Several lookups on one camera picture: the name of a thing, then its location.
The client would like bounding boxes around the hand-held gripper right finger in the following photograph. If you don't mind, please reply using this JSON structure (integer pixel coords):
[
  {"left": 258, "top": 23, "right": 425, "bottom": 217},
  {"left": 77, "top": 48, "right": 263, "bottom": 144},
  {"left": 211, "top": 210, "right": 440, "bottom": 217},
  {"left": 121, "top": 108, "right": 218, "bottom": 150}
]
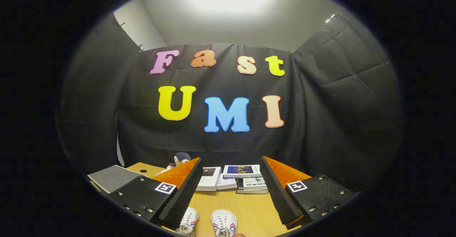
[{"left": 260, "top": 156, "right": 357, "bottom": 230}]

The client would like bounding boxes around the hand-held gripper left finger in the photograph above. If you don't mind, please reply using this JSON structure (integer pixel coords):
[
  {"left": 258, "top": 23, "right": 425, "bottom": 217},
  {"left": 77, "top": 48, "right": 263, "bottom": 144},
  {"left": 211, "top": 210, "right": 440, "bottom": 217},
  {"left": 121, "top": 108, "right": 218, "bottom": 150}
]
[{"left": 109, "top": 158, "right": 203, "bottom": 230}]

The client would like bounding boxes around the white canvas shoe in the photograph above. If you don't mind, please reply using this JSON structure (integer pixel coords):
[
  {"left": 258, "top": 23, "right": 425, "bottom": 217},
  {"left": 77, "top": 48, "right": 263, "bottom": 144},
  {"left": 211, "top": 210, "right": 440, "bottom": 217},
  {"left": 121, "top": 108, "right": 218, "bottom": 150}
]
[
  {"left": 211, "top": 209, "right": 238, "bottom": 237},
  {"left": 175, "top": 207, "right": 199, "bottom": 237}
]

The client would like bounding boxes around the grey fabric storage box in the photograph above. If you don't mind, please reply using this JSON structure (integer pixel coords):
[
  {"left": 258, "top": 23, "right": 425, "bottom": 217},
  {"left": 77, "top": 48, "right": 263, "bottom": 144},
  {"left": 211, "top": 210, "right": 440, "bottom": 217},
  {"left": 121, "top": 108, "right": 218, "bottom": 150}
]
[{"left": 88, "top": 165, "right": 146, "bottom": 194}]

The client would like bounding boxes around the book with pale green cover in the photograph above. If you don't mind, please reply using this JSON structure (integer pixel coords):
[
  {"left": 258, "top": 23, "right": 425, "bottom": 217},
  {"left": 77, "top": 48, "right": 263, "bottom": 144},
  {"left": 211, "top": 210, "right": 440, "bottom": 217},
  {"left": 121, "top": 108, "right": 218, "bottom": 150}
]
[{"left": 243, "top": 177, "right": 268, "bottom": 191}]

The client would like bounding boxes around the dark thick book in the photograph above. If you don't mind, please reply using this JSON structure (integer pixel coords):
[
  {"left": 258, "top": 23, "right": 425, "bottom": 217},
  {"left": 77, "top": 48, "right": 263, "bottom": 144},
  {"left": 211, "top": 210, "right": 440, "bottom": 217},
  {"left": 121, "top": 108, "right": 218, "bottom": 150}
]
[{"left": 236, "top": 178, "right": 268, "bottom": 195}]

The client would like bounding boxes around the white book with portrait cover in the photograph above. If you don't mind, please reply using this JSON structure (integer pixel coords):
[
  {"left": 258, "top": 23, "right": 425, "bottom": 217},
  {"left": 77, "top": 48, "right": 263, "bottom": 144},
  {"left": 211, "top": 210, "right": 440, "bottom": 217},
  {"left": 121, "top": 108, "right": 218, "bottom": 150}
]
[{"left": 196, "top": 166, "right": 222, "bottom": 191}]

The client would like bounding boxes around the penguin plush toy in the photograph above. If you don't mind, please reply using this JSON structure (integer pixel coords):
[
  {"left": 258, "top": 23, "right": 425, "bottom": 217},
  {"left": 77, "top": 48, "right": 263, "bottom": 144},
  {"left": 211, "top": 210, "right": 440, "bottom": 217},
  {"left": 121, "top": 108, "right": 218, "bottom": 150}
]
[{"left": 167, "top": 152, "right": 192, "bottom": 170}]

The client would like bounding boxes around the white book with blue picture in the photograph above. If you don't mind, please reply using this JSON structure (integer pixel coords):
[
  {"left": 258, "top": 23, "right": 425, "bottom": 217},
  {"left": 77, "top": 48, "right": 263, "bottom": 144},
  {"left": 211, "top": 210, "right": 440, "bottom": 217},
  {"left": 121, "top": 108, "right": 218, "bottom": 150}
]
[{"left": 223, "top": 165, "right": 261, "bottom": 179}]

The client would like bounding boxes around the plain white book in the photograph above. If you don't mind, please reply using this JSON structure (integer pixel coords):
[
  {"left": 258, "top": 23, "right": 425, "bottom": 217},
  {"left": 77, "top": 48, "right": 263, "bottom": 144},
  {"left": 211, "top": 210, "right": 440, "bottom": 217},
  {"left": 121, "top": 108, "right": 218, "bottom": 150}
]
[{"left": 217, "top": 174, "right": 237, "bottom": 190}]

